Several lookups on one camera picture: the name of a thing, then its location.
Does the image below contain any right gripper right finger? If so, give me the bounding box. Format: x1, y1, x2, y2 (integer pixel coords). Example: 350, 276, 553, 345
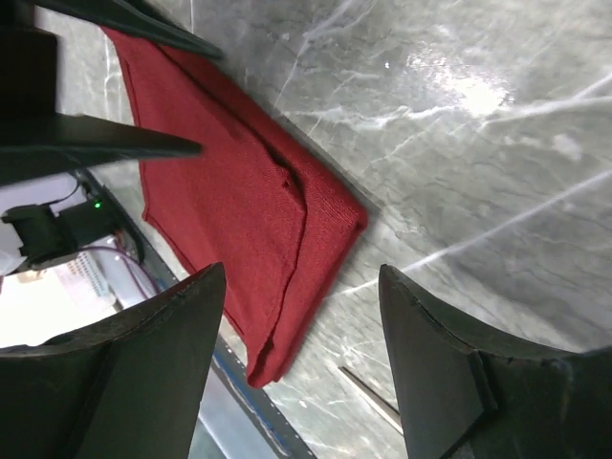
379, 265, 611, 458

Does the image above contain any dark red cloth napkin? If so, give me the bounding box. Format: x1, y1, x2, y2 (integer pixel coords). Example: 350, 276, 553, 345
107, 30, 367, 388

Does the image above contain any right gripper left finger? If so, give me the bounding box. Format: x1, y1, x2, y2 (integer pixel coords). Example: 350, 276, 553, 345
1, 263, 226, 458

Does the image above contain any blue handled knife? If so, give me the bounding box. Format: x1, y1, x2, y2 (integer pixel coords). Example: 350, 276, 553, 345
339, 366, 404, 435

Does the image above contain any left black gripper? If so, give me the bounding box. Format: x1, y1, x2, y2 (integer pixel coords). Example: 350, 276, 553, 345
1, 0, 224, 186

